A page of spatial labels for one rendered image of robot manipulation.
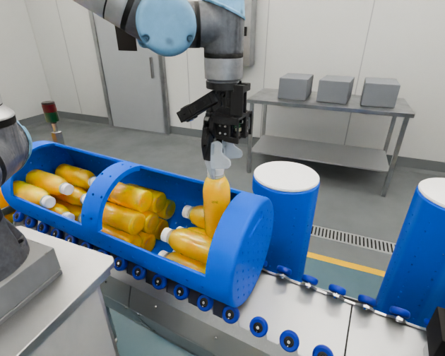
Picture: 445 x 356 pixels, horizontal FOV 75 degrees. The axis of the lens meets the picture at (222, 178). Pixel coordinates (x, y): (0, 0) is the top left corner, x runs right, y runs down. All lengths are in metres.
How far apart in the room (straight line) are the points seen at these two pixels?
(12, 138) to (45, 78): 5.87
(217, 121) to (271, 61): 3.51
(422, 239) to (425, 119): 2.90
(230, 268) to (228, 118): 0.31
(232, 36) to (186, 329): 0.74
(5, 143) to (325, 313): 0.83
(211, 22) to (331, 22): 3.44
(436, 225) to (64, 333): 1.21
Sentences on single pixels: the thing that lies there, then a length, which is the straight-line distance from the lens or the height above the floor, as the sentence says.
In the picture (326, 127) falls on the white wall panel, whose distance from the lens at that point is 4.12.
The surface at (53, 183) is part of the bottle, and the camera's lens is 1.12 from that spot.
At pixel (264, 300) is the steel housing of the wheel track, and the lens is 0.88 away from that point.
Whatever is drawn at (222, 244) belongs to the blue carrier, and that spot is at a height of 1.18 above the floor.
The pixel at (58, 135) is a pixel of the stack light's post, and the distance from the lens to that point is 1.79.
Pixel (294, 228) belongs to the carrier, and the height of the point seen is 0.85.
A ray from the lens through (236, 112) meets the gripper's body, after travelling 0.58.
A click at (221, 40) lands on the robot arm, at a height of 1.58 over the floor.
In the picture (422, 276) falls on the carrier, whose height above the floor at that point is 0.71.
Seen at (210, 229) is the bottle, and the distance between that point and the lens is 0.73.
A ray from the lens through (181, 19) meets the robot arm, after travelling 0.41.
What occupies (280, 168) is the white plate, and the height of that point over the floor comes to 1.04.
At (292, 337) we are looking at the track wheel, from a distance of 0.76.
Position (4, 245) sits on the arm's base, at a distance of 0.63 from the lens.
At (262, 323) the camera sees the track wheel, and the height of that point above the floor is 0.98.
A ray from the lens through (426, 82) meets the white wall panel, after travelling 4.08.
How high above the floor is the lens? 1.60
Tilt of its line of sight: 28 degrees down
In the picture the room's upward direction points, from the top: straight up
